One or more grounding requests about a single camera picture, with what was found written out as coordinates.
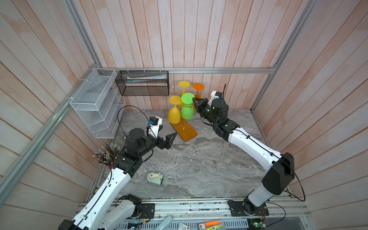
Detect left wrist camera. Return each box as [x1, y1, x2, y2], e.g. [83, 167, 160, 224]
[147, 117, 163, 139]

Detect back yellow wine glass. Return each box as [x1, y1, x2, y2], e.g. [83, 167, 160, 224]
[178, 80, 190, 97]

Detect black mesh basket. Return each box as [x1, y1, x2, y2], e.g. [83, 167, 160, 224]
[115, 70, 170, 96]

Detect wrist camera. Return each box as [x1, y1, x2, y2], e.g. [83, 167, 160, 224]
[147, 117, 163, 139]
[208, 91, 222, 106]

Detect aluminium front rail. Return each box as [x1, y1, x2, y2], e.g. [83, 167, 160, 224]
[142, 196, 311, 220]

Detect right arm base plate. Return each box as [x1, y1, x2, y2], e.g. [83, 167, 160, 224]
[227, 200, 269, 217]

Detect green wine glass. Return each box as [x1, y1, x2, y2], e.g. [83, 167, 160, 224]
[181, 93, 195, 120]

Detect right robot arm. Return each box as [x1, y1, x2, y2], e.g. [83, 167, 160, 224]
[192, 98, 295, 216]

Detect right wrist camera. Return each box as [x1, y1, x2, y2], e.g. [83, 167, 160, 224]
[208, 91, 222, 106]

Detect red pencil cup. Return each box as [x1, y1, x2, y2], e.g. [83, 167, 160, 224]
[93, 143, 122, 168]

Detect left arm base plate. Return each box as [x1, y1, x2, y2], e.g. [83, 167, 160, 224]
[128, 203, 155, 219]

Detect box of coloured items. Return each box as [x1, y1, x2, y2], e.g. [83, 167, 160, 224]
[197, 219, 226, 230]

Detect yellow wine glass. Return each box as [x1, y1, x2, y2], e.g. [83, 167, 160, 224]
[178, 80, 190, 97]
[168, 95, 182, 124]

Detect gold rack with wooden base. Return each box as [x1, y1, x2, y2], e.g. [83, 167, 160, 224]
[170, 102, 198, 142]

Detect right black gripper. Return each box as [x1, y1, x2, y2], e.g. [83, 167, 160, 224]
[194, 97, 220, 130]

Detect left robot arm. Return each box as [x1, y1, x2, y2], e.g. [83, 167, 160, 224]
[59, 128, 177, 230]

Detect white wire mesh shelf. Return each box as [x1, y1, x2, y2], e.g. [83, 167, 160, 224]
[71, 68, 125, 139]

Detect orange wine glass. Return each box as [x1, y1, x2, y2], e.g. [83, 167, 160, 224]
[193, 83, 205, 99]

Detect front yellow wine glass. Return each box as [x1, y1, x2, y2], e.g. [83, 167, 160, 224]
[168, 95, 182, 124]

